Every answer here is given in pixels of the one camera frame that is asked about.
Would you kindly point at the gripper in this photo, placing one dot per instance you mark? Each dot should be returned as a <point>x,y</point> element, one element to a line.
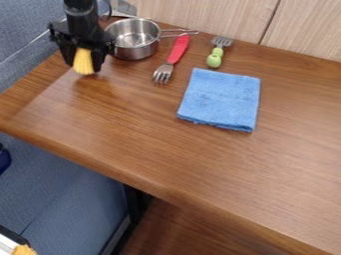
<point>84,34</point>

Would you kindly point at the yellow toy corn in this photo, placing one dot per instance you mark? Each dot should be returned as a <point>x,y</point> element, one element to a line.
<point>83,62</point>

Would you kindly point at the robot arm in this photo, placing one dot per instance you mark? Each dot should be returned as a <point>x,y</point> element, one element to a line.
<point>81,11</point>

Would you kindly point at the silver pot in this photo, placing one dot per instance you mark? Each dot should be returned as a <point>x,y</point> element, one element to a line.
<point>135,38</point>

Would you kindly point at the blue cloth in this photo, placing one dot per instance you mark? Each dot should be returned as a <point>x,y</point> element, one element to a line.
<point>220,98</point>

